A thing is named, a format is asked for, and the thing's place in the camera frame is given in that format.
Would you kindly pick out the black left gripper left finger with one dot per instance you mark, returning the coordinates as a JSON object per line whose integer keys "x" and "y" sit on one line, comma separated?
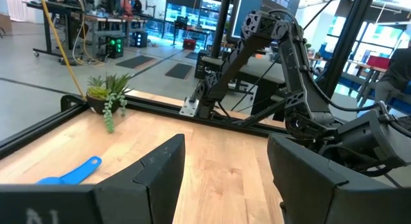
{"x": 112, "y": 204}

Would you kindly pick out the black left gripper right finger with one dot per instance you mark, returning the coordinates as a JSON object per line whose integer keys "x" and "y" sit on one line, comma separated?
{"x": 321, "y": 198}

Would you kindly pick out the small blue measuring cup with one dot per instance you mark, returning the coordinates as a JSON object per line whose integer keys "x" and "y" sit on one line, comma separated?
{"x": 77, "y": 174}

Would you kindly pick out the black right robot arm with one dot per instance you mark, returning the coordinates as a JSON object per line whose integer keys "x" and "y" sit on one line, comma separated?
{"x": 295, "y": 73}

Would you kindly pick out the person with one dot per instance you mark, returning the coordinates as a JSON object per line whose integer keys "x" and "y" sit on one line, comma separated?
{"x": 396, "y": 73}
{"x": 137, "y": 5}
{"x": 126, "y": 5}

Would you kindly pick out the black support pole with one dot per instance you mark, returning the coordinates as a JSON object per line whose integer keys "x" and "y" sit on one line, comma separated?
{"x": 221, "y": 25}
{"x": 346, "y": 44}

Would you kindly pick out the potted succulent plant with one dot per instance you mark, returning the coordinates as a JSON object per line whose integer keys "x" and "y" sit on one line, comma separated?
{"x": 102, "y": 95}

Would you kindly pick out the grey bench table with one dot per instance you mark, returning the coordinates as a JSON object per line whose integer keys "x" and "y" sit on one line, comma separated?
{"x": 257, "y": 70}

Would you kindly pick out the black floor mat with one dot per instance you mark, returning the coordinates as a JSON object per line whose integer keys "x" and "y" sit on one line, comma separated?
{"x": 135, "y": 61}
{"x": 179, "y": 71}

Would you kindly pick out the computer with green lights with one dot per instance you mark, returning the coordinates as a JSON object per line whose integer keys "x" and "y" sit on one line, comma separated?
{"x": 115, "y": 47}

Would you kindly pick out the black desk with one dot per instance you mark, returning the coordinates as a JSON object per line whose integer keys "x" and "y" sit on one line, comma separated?
{"x": 54, "y": 7}

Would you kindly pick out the black aluminium table frame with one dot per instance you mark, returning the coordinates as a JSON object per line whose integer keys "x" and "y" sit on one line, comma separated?
{"x": 38, "y": 129}

